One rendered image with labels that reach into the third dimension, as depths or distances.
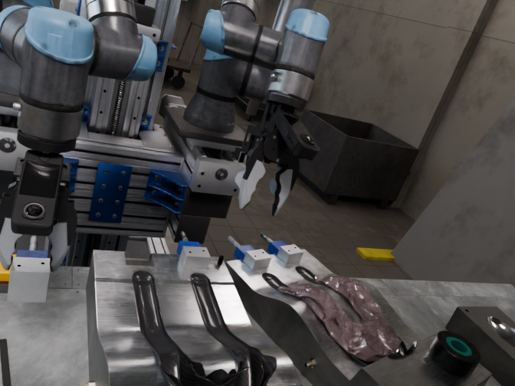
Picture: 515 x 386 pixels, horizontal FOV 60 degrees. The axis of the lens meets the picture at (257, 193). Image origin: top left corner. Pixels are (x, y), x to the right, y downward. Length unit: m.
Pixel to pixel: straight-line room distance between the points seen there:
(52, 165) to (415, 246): 3.04
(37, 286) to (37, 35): 0.35
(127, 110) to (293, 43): 0.65
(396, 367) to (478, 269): 2.38
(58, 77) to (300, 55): 0.40
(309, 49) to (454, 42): 3.80
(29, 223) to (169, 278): 0.34
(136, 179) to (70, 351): 0.58
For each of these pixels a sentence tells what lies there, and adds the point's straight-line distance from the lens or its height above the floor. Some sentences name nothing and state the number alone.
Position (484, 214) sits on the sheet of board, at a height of 0.62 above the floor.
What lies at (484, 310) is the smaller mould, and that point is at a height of 0.87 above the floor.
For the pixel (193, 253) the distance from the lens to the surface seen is 0.88.
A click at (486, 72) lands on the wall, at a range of 4.41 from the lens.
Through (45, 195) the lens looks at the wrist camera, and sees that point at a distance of 0.60.
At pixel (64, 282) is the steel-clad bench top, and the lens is 0.95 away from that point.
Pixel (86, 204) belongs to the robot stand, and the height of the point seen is 0.77.
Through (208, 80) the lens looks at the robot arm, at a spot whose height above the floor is 1.17.
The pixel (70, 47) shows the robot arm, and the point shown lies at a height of 1.27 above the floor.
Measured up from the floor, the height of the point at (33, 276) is 0.95.
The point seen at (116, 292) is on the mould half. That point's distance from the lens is 0.80.
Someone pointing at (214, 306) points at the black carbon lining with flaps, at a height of 0.88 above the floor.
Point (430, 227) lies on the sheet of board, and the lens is 3.44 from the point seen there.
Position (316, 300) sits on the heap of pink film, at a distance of 0.89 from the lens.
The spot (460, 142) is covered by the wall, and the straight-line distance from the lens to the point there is 4.38.
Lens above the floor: 1.38
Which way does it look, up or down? 22 degrees down
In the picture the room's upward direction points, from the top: 18 degrees clockwise
